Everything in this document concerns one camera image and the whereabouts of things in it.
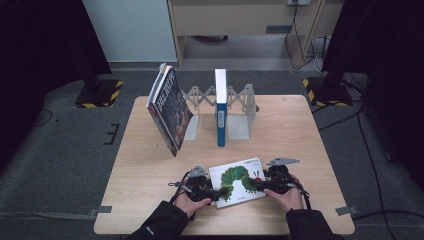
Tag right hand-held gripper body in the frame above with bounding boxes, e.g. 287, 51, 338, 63
264, 156, 300, 195

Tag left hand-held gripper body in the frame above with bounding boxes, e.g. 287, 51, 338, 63
182, 165, 215, 203

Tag white caterpillar picture book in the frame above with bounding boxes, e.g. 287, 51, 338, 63
208, 157, 268, 210

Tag dark magazine with lava print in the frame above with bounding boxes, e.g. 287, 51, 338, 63
153, 65, 195, 152

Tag expandable metal book rack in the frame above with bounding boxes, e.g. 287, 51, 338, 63
180, 83, 260, 141

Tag blue book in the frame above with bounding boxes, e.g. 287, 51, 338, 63
214, 68, 229, 148

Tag person's left hand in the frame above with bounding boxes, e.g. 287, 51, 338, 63
173, 191, 213, 220

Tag person's right hand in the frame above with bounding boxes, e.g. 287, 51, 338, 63
263, 186, 305, 214

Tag striped black stand base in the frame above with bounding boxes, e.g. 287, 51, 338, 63
302, 76, 354, 108
74, 78, 125, 109

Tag dark flat object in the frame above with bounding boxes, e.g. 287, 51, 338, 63
192, 34, 230, 43

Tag light wooden desk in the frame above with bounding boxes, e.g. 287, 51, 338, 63
166, 0, 345, 70

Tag white cabinet panel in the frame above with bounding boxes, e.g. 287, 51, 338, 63
82, 0, 179, 64

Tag black curtain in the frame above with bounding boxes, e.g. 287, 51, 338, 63
321, 0, 424, 183
0, 0, 113, 176

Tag left hand-held gripper cable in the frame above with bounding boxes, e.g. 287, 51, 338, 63
167, 180, 188, 205

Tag hand-held gripper cable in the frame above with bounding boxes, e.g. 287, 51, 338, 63
167, 180, 188, 205
292, 180, 313, 212

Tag right hand-held gripper cable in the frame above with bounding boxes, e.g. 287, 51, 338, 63
292, 180, 313, 212

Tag grey table bracket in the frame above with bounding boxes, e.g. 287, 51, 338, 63
88, 205, 114, 217
334, 205, 360, 217

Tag short black floor cable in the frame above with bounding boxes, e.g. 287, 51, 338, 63
317, 108, 364, 132

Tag long black floor cable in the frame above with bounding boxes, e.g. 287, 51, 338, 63
350, 106, 424, 222

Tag hanging black cables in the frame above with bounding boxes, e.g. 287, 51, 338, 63
283, 3, 332, 72

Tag thin black floor cable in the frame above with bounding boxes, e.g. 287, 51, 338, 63
32, 108, 55, 128

